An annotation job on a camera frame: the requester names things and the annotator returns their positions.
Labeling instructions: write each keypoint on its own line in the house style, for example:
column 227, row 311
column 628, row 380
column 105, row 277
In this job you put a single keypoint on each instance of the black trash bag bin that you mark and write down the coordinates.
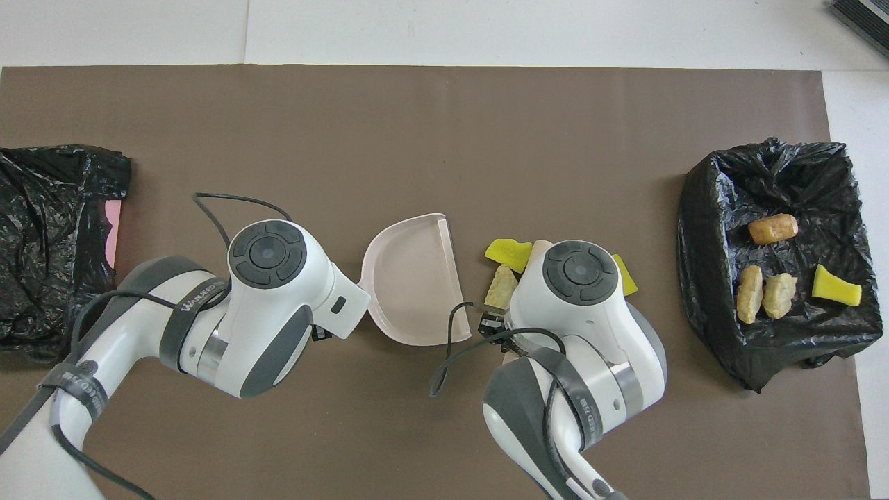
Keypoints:
column 778, row 361

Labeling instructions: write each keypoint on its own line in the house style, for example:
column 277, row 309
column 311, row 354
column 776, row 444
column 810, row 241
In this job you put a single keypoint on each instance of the brown bread roll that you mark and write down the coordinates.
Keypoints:
column 772, row 229

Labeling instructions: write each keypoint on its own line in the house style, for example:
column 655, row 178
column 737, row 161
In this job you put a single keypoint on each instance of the beige dumpling shaped chunk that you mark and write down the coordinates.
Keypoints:
column 779, row 295

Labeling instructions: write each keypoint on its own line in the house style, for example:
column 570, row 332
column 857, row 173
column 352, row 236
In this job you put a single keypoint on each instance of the pink bin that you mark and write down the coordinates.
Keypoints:
column 114, row 236

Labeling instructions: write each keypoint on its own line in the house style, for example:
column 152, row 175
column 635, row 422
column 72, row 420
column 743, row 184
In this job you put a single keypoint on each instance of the black ribbed device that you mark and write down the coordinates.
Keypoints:
column 865, row 17

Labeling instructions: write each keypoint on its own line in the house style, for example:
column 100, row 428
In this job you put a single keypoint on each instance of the black trash bag over pink bin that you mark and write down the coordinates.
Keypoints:
column 48, row 264

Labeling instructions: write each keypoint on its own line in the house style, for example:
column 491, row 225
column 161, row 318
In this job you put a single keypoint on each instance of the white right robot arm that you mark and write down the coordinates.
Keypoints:
column 583, row 312

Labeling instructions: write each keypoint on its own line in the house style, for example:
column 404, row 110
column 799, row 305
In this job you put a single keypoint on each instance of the brown paper mat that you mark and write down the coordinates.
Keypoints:
column 417, row 139

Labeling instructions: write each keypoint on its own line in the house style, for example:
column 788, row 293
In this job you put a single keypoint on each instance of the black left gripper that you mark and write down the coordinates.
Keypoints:
column 321, row 333

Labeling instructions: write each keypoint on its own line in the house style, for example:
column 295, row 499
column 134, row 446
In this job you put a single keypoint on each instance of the striped croissant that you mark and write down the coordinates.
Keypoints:
column 749, row 295

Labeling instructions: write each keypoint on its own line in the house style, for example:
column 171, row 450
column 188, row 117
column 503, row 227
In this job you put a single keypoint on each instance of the notched yellow sponge piece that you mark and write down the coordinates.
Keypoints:
column 625, row 278

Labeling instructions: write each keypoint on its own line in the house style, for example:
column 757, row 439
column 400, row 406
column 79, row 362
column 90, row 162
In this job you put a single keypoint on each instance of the yellow sponge wedge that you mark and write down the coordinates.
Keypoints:
column 507, row 253

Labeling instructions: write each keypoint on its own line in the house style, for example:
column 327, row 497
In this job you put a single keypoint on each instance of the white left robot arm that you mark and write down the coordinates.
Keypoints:
column 271, row 312

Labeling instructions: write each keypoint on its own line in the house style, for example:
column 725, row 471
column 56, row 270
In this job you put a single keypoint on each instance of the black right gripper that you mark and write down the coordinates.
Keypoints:
column 496, row 328

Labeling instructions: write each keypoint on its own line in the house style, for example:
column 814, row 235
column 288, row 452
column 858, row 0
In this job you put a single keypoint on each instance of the beige plastic dustpan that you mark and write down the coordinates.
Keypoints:
column 417, row 278

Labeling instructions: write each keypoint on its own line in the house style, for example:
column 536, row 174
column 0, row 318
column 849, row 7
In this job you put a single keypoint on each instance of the flared yellow sponge piece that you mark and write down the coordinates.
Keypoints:
column 833, row 285

